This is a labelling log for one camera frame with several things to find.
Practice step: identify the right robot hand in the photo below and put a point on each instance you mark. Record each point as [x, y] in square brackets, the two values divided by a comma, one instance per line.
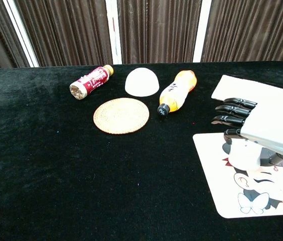
[274, 125]

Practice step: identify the white computer mouse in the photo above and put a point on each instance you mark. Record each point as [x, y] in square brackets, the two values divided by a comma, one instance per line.
[244, 153]

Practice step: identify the cartoon girl mouse pad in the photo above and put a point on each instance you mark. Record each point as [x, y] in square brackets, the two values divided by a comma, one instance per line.
[219, 188]

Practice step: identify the white folded towel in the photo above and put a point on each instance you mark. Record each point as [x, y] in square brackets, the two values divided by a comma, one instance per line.
[244, 88]

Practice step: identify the orange drink bottle black cap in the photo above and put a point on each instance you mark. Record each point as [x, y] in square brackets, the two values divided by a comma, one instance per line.
[179, 90]

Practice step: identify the white upturned bowl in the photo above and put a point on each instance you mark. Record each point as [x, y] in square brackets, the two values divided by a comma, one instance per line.
[141, 81]

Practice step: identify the round woven coaster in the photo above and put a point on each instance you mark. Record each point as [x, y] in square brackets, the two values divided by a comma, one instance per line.
[121, 115]

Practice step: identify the red labelled drink bottle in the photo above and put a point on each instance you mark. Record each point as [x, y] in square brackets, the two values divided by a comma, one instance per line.
[93, 81]

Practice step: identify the black velvet tablecloth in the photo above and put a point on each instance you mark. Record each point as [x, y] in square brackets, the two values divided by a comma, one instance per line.
[81, 175]

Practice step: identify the white frame post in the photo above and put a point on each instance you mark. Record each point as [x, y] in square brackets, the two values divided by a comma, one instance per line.
[202, 30]
[113, 37]
[21, 35]

